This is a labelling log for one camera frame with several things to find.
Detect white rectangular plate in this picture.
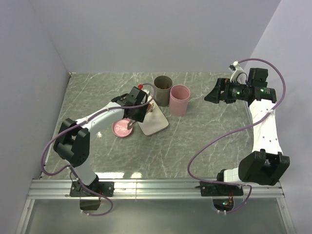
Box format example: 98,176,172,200
138,101,169,136

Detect aluminium rail frame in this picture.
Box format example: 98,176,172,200
17,178,295,234

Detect wrist white camera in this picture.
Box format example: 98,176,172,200
229,61,248,82
137,84,150,104

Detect purple cable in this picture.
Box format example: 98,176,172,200
187,58,286,215
40,83,156,217

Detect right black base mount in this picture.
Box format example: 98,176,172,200
195,181,244,197

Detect grey cylindrical container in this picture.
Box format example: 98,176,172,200
154,76,173,107

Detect metal tongs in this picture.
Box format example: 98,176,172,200
127,104,154,130

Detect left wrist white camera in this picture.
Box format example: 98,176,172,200
137,84,150,104

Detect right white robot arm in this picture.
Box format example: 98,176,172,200
204,68,290,195

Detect roasted chicken wing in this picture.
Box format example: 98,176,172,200
157,83,170,90

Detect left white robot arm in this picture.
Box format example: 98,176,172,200
53,85,150,196

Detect pink round lid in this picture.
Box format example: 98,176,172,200
112,118,133,137

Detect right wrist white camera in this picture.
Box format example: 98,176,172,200
229,61,248,82

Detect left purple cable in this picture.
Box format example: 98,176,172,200
40,83,156,217

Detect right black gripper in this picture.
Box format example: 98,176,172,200
204,78,250,104

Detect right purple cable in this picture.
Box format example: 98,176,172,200
187,58,286,215

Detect pink cylindrical container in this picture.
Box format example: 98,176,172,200
169,84,191,117

